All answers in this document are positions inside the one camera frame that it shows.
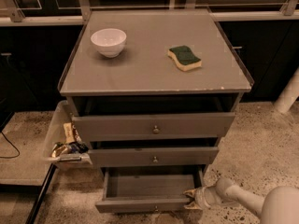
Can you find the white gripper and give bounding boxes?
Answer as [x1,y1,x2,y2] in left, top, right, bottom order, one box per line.
[183,187,215,210]

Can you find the grey bottom drawer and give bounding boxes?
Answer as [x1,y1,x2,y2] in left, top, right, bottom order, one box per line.
[95,165,204,213]

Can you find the grey drawer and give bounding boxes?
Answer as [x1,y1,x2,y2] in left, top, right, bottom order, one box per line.
[89,147,219,167]
[95,165,204,213]
[73,112,235,142]

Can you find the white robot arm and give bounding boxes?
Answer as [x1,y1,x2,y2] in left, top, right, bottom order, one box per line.
[183,177,299,224]

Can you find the grey middle drawer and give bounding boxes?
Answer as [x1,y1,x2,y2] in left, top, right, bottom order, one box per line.
[89,147,219,167]

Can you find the grey top drawer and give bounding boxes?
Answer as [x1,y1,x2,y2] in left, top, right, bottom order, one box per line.
[73,112,235,142]

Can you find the grey drawer cabinet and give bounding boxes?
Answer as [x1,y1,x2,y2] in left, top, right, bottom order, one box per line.
[57,8,255,185]

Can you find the dark blue snack packet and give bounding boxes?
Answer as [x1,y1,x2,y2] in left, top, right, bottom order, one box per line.
[69,142,89,153]

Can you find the tan snack packet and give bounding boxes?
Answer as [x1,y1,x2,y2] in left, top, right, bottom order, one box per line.
[64,123,76,144]

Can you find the gold snack wrapper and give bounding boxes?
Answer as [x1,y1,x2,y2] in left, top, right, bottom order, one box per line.
[50,143,71,158]

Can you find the green yellow sponge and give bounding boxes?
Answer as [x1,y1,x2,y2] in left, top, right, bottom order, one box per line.
[167,46,202,72]

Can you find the white ceramic bowl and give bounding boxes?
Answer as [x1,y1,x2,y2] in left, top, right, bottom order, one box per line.
[91,28,127,58]

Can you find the white post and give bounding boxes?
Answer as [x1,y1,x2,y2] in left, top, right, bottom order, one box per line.
[274,75,299,113]

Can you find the black cable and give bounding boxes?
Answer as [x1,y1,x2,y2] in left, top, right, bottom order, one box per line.
[0,130,21,160]

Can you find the metal railing frame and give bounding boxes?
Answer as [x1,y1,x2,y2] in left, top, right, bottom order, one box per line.
[0,0,299,24]

